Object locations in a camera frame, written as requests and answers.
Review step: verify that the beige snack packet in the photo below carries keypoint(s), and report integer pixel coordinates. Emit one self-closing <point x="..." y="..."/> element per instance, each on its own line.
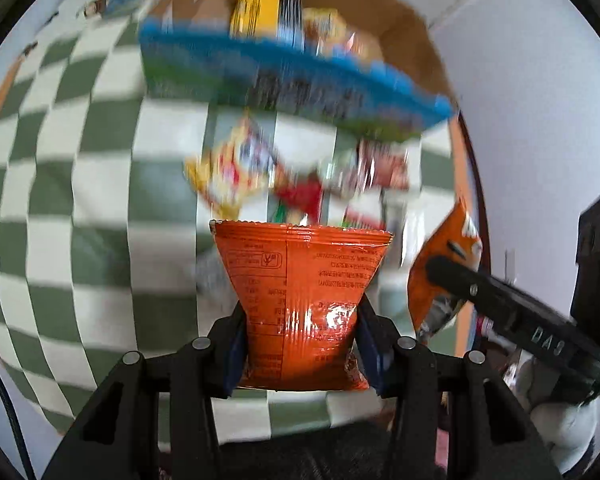
<point x="325" y="25"/>

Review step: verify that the red green white packet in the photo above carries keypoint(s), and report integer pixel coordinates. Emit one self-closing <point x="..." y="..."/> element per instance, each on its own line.
<point x="362" y="217"/>

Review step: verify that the cardboard box with blue flap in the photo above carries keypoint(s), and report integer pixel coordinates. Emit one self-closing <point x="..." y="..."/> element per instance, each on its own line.
<point x="280" y="75"/>

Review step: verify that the white cloth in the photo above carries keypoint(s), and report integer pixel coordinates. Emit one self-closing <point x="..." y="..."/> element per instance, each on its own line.
<point x="560" y="425"/>

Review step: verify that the orange snack packet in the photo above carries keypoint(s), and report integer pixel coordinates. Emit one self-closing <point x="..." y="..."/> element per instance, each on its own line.
<point x="300" y="285"/>

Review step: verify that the yellow panda print packet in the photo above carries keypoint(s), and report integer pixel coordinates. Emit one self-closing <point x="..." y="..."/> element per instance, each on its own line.
<point x="225" y="175"/>

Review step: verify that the orange chip bag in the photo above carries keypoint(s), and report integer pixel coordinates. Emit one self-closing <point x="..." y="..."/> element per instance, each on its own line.
<point x="455" y="237"/>

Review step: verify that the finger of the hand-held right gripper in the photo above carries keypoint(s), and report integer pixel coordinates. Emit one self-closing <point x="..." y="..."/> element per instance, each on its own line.
<point x="455" y="275"/>

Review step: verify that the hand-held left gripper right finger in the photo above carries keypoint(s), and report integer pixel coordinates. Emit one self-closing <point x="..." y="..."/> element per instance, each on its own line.
<point x="366" y="342"/>

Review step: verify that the yellow snack packet black label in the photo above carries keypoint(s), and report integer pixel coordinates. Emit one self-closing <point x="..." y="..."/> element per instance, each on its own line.
<point x="255" y="10"/>

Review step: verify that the dark red snack packet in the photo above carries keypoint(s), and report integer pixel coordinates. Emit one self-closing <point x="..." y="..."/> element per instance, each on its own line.
<point x="385" y="165"/>

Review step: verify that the green white checkered blanket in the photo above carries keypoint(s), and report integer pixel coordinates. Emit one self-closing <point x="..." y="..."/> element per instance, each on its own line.
<point x="80" y="240"/>

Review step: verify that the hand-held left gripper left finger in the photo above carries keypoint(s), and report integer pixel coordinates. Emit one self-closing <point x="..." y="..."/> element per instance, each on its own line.
<point x="235" y="360"/>

